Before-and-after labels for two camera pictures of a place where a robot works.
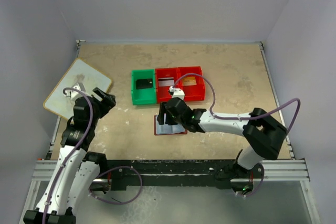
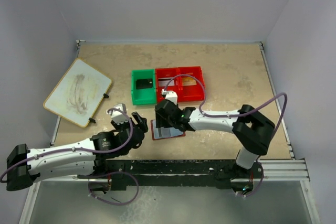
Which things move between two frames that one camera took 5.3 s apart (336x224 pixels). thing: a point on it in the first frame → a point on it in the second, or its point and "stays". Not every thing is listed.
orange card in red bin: (189, 81) stays
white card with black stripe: (166, 82) stays
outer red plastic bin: (195, 92) stays
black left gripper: (106, 104) → (140, 121)
